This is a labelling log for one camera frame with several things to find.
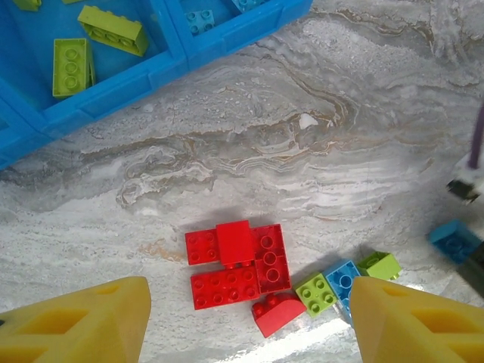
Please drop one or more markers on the blue three-compartment plastic bin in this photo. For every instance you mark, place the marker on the blue three-compartment plastic bin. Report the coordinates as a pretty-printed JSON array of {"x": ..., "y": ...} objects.
[{"x": 113, "y": 87}]

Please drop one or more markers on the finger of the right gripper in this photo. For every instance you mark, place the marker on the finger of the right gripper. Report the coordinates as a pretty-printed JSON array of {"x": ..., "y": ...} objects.
[
  {"x": 463, "y": 191},
  {"x": 474, "y": 276}
]

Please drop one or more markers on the long red lego brick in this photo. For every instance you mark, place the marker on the long red lego brick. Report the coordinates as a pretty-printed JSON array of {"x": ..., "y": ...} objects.
[{"x": 223, "y": 288}]

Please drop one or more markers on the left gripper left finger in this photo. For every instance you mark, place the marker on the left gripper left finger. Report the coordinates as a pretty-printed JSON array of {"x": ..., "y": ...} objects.
[{"x": 75, "y": 329}]

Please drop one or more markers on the long blue lego brick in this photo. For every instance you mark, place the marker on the long blue lego brick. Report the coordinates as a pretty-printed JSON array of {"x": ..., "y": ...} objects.
[
  {"x": 340, "y": 281},
  {"x": 453, "y": 242},
  {"x": 251, "y": 4}
]

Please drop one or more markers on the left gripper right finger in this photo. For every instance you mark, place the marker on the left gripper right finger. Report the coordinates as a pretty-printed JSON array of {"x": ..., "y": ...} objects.
[{"x": 408, "y": 329}]

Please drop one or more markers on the long green lego brick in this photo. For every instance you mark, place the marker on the long green lego brick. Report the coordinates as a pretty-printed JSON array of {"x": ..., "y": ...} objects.
[
  {"x": 113, "y": 30},
  {"x": 72, "y": 1},
  {"x": 72, "y": 68},
  {"x": 28, "y": 4}
]

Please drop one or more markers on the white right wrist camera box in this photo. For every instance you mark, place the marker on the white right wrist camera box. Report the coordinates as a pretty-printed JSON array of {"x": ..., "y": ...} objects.
[{"x": 469, "y": 172}]

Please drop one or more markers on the red curved lego brick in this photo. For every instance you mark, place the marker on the red curved lego brick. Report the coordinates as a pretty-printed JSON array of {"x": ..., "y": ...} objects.
[{"x": 278, "y": 314}]

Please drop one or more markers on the small square red lego brick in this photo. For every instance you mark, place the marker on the small square red lego brick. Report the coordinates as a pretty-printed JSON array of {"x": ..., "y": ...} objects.
[{"x": 200, "y": 247}]

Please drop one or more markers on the small square green lego brick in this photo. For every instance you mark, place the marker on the small square green lego brick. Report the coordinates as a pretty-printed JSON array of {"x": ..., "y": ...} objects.
[{"x": 315, "y": 296}]

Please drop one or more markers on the red sloped lego block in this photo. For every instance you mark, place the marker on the red sloped lego block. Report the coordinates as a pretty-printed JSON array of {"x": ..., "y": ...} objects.
[{"x": 234, "y": 242}]

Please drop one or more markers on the small square blue lego brick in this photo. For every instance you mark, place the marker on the small square blue lego brick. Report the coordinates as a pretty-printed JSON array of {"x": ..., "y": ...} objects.
[{"x": 200, "y": 20}]

